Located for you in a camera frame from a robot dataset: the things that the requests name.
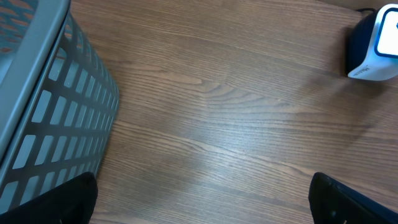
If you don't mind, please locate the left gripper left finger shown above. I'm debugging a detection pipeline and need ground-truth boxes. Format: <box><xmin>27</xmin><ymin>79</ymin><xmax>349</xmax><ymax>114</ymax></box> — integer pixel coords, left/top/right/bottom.
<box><xmin>1</xmin><ymin>172</ymin><xmax>98</xmax><ymax>224</ymax></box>

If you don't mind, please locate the white barcode scanner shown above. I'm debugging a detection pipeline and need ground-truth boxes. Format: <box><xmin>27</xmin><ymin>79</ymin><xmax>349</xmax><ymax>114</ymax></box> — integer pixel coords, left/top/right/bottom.
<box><xmin>346</xmin><ymin>4</ymin><xmax>397</xmax><ymax>81</ymax></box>

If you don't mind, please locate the grey plastic mesh basket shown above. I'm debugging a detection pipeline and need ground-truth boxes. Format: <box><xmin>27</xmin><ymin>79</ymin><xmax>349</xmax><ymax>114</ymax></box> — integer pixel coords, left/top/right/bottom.
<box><xmin>1</xmin><ymin>0</ymin><xmax>119</xmax><ymax>213</ymax></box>

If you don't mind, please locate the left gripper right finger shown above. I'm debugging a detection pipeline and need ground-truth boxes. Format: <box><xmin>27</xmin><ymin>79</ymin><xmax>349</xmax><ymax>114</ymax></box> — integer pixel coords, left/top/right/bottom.
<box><xmin>308</xmin><ymin>172</ymin><xmax>397</xmax><ymax>224</ymax></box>

